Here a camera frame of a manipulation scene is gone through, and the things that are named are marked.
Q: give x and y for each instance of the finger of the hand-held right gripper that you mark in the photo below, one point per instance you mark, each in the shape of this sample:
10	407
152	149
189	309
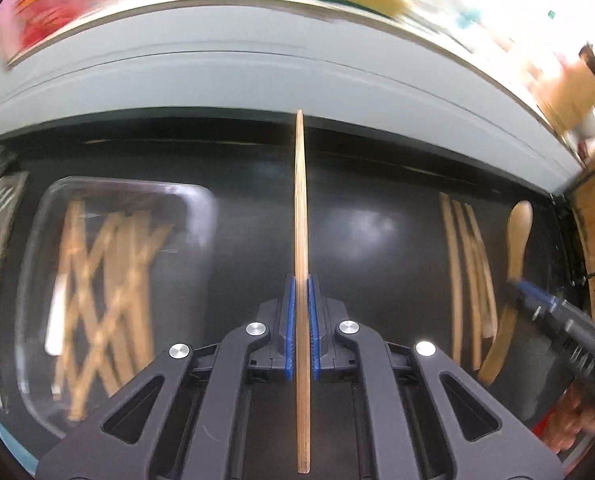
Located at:
535	292

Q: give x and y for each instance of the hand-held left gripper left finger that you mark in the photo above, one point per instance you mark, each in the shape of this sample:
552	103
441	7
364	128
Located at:
290	330

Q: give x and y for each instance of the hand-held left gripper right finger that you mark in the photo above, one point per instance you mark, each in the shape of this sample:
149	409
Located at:
313	330

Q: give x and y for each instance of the wooden spoon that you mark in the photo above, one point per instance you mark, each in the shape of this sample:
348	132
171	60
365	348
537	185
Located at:
520	220

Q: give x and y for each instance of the slender wooden chopstick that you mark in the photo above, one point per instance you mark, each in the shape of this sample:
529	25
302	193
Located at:
483	270
451	280
301	210
470	290

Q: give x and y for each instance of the clear plastic tray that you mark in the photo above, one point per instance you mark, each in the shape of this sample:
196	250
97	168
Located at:
192	240

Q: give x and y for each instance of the pile of wooden chopsticks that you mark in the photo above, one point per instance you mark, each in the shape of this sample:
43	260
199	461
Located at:
108	305

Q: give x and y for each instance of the person's right hand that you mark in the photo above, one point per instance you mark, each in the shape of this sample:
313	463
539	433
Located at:
575	412

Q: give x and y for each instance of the cardboard box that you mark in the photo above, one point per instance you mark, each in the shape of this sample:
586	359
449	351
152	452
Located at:
572	90

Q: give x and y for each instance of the red packet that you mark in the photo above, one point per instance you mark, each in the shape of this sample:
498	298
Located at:
42	10

